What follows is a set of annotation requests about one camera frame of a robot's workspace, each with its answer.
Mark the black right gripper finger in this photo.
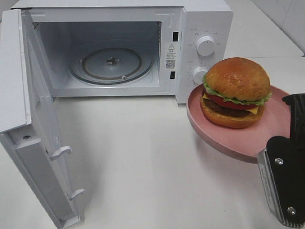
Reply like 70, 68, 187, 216
282, 93, 305, 143

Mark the burger with lettuce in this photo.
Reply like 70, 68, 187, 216
200, 57, 272, 129

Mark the pink round plate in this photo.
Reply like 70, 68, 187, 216
186, 85, 291, 163

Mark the white control knob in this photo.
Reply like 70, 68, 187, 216
195, 35, 215, 56
192, 67, 207, 84

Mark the white microwave door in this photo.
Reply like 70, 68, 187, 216
0, 9, 84, 229

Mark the white warning label sticker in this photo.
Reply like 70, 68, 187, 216
165, 42, 176, 70

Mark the glass microwave turntable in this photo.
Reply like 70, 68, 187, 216
69, 40, 158, 85

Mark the white microwave oven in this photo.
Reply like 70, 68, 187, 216
11, 0, 233, 104

